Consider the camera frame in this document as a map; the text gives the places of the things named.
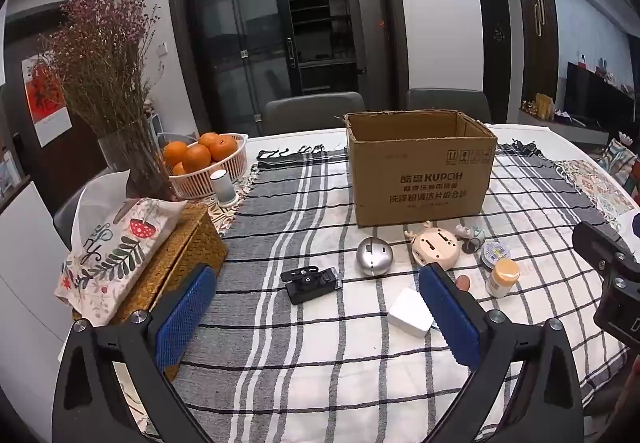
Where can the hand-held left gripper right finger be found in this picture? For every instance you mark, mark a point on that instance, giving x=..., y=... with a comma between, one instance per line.
x=450, y=318

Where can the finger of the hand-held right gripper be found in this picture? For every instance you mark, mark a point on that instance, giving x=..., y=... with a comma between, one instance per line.
x=595, y=243

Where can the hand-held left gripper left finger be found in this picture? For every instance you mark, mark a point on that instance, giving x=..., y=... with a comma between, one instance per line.
x=185, y=318

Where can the white charger block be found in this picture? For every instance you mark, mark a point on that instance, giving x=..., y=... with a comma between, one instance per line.
x=410, y=313

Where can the white bottle with yellow cap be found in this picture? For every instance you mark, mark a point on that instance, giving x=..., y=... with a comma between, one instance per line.
x=502, y=279

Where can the pink deer toy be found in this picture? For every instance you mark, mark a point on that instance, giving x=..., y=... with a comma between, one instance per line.
x=435, y=245

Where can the round silver tin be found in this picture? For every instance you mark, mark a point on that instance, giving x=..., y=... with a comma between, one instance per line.
x=496, y=253

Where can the silver round metal ball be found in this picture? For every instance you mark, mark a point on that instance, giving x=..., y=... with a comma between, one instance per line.
x=374, y=257

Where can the black toy camera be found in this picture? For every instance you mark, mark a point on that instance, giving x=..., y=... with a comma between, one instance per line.
x=310, y=285

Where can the brown cardboard box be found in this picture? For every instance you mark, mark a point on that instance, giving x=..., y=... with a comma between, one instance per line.
x=420, y=183

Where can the reddish brown bean-shaped piece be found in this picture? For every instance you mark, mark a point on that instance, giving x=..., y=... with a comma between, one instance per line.
x=463, y=282

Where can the patterned floral cloth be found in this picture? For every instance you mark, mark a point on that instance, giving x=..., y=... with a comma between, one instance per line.
x=595, y=188

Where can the woven wicker tissue box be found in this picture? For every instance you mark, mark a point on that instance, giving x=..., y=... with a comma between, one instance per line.
x=192, y=238

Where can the small figurine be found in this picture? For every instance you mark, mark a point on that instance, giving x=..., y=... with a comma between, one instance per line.
x=472, y=240

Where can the floral fabric cushion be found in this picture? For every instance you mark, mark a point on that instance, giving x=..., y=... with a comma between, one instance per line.
x=617, y=163

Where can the floral fabric tissue cover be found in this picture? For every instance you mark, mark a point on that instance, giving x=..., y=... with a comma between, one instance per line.
x=115, y=253

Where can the grey television cabinet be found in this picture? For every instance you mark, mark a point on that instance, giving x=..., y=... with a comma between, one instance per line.
x=575, y=130

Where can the small white cylinder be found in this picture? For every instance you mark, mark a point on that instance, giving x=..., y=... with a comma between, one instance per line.
x=222, y=190

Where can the white plastic basket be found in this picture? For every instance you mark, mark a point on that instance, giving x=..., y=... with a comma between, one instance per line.
x=200, y=184

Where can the white tissue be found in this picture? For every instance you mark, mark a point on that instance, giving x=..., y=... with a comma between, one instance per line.
x=95, y=203

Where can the yellow gift box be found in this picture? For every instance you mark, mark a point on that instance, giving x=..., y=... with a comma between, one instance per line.
x=544, y=105

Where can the black television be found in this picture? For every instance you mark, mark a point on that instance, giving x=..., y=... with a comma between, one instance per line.
x=595, y=95

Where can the orange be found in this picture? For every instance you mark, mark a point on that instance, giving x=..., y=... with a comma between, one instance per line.
x=208, y=139
x=223, y=148
x=178, y=169
x=175, y=153
x=196, y=158

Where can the grey plaid tablecloth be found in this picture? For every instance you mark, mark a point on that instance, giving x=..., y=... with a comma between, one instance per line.
x=300, y=223

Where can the dark side chair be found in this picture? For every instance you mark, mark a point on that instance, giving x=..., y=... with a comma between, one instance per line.
x=67, y=218

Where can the glass vase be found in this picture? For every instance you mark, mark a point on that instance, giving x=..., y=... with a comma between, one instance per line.
x=130, y=158

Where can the vase with dried flowers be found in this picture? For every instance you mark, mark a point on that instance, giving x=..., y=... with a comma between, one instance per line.
x=75, y=153

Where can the grey dining chair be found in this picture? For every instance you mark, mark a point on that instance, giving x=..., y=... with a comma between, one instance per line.
x=310, y=113
x=445, y=100

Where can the dark plain door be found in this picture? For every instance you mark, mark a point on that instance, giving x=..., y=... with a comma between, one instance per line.
x=495, y=53

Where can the dried pink flowers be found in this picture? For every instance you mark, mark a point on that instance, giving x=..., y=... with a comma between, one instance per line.
x=100, y=48

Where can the dark glass sliding door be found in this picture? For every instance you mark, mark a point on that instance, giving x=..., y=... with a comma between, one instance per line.
x=235, y=23

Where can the grey refrigerator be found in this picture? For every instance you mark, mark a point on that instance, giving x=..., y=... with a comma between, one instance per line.
x=365, y=23

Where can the red wall poster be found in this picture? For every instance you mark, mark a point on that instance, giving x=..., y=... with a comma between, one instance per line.
x=45, y=98

